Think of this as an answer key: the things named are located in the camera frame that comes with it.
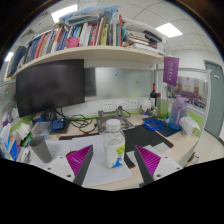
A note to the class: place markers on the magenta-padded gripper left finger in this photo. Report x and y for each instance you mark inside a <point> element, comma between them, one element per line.
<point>60,166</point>

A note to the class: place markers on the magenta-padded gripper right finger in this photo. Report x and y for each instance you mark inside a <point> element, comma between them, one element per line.
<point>166,166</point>

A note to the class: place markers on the clear plastic drink bottle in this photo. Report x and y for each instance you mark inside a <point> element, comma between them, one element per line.
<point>113,146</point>

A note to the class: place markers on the purple water bottle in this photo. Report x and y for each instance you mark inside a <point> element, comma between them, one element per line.
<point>176,115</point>

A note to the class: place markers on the handwritten white paper sheet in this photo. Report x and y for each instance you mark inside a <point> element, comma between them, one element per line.
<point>59,148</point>

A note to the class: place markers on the folded white paper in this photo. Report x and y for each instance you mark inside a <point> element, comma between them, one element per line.
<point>160,147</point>

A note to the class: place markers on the grey cup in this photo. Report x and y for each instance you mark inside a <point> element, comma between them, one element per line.
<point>40,148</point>

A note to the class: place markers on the dark blue small mat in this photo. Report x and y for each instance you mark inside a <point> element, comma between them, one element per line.
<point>168,130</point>

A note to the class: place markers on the black desk mat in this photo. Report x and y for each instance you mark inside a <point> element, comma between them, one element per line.
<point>143,135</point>

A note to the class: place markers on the blank white paper sheet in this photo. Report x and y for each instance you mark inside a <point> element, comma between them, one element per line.
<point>100,175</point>

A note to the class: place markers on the blue circuit board box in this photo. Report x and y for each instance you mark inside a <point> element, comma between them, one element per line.
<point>58,125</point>

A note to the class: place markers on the clear plastic box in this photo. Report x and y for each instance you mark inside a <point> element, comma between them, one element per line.
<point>40,128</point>

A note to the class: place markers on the white tissue pack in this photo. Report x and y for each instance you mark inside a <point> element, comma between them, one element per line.
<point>189,126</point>

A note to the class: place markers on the white tissue pile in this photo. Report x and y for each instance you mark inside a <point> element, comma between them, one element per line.
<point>23,130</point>

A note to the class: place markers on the blue and white tissue box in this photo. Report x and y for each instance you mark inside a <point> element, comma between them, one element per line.
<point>10,146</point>

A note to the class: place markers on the small white container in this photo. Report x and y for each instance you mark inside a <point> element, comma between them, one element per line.
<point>146,105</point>

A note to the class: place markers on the dark wine bottle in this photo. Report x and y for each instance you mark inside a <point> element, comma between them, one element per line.
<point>153,96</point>

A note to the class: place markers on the grey metal laptop stand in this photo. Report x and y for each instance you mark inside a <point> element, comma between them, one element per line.
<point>115,116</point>

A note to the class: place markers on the group photo poster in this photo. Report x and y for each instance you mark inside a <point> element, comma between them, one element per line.
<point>191,95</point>

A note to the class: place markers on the black computer monitor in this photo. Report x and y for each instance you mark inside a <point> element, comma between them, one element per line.
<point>50,86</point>

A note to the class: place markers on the grey door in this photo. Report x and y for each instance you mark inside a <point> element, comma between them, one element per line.
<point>215,100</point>

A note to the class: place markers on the purple hanging banner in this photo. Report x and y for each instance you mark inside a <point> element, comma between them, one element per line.
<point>170,70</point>

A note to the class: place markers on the white wall socket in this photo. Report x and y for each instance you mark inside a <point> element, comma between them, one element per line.
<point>107,106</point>
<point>133,103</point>
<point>121,104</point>

